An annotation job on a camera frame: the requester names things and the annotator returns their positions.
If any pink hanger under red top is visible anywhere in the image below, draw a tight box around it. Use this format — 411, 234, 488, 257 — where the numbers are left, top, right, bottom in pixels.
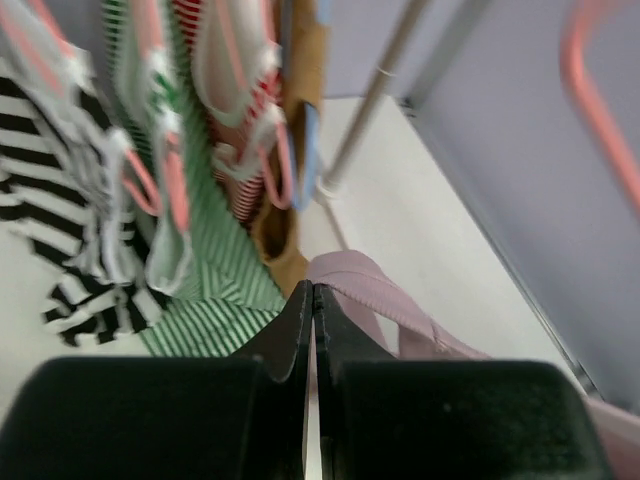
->
214, 1, 293, 210

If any black white striped tank top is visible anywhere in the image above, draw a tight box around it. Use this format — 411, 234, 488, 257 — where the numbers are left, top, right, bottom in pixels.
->
1, 46, 167, 348

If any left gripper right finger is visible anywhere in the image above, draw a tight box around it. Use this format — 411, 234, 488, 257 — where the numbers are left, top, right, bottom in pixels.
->
314, 285, 614, 479

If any tan brown tank top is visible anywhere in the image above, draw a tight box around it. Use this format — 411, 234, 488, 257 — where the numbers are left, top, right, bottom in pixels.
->
251, 1, 331, 297

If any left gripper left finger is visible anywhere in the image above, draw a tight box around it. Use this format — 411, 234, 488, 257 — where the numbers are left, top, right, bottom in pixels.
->
1, 281, 313, 479

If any pink mauve tank top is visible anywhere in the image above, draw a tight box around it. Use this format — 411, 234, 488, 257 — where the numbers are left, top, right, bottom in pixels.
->
306, 250, 639, 479

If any pink wire hanger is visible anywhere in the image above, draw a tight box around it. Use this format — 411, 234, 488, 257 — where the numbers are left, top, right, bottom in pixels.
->
559, 1, 639, 213

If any green white striped tank top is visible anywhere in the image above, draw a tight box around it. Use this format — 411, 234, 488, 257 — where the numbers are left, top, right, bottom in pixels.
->
101, 1, 285, 357

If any pink hanger under black top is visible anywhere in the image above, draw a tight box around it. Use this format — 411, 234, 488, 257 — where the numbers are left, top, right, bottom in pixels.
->
1, 1, 161, 215

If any light blue wire hanger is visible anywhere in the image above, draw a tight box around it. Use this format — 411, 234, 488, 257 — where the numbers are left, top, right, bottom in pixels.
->
279, 0, 334, 211

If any white clothes rack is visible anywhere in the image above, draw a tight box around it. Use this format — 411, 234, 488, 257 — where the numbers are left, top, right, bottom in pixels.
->
317, 0, 431, 249

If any red white striped tank top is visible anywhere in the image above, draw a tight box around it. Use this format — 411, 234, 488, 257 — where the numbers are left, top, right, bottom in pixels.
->
173, 1, 292, 225

